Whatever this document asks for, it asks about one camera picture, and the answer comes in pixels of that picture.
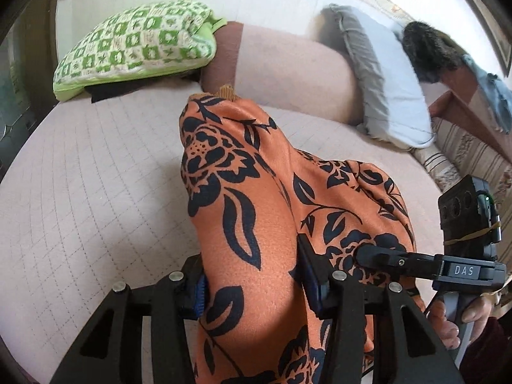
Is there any right hand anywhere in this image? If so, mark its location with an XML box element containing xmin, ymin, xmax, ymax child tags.
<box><xmin>425</xmin><ymin>287</ymin><xmax>499</xmax><ymax>350</ymax></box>

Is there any black camera box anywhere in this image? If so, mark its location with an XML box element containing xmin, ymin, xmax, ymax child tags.
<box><xmin>438</xmin><ymin>175</ymin><xmax>501</xmax><ymax>261</ymax></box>

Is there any orange black floral garment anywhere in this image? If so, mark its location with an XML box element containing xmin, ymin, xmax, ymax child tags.
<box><xmin>180</xmin><ymin>94</ymin><xmax>416</xmax><ymax>383</ymax></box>

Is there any green patterned pillow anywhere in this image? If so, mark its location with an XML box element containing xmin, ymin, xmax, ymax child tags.
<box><xmin>53</xmin><ymin>0</ymin><xmax>228</xmax><ymax>101</ymax></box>

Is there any light blue folded blanket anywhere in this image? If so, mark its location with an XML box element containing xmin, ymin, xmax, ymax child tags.
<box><xmin>318</xmin><ymin>4</ymin><xmax>435</xmax><ymax>150</ymax></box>

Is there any pink quilted bed cover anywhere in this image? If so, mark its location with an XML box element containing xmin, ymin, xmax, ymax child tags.
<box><xmin>1</xmin><ymin>25</ymin><xmax>443</xmax><ymax>383</ymax></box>

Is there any striped floral pillow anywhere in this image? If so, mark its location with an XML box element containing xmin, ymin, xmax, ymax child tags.
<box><xmin>411</xmin><ymin>117</ymin><xmax>512</xmax><ymax>225</ymax></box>

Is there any dark fur garment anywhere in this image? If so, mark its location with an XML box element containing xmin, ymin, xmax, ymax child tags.
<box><xmin>402</xmin><ymin>22</ymin><xmax>466</xmax><ymax>83</ymax></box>

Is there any brown wooden glass cabinet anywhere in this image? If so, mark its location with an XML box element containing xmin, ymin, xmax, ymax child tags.
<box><xmin>1</xmin><ymin>0</ymin><xmax>57</xmax><ymax>176</ymax></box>

